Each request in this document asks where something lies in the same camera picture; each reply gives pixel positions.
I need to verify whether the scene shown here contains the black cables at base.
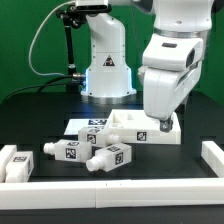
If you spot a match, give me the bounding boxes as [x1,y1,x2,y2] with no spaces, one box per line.
[0,73,87,105]

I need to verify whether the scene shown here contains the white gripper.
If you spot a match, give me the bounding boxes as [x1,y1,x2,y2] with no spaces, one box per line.
[139,34,203,133]

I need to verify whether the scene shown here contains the grey cable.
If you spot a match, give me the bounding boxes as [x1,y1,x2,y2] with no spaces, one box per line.
[28,0,77,78]

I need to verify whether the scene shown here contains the white left barrier wall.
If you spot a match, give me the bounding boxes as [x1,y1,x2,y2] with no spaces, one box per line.
[0,145,17,183]

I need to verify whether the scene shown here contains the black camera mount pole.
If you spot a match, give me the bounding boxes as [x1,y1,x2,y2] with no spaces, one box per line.
[56,4,86,94]

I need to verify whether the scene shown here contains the white barrier wall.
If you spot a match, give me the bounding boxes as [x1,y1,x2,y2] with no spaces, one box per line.
[0,145,17,183]
[201,141,224,178]
[0,178,224,210]

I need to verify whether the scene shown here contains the white square table top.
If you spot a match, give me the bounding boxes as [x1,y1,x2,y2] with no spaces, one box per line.
[105,109,181,144]

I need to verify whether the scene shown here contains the white sheet with markers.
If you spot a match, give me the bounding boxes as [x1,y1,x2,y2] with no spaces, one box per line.
[64,118,107,135]

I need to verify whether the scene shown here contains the white front barrier wall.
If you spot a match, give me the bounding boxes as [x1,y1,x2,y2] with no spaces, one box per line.
[0,178,224,210]

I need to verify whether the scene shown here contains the white right barrier wall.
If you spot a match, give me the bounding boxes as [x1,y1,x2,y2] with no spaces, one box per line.
[201,141,224,178]

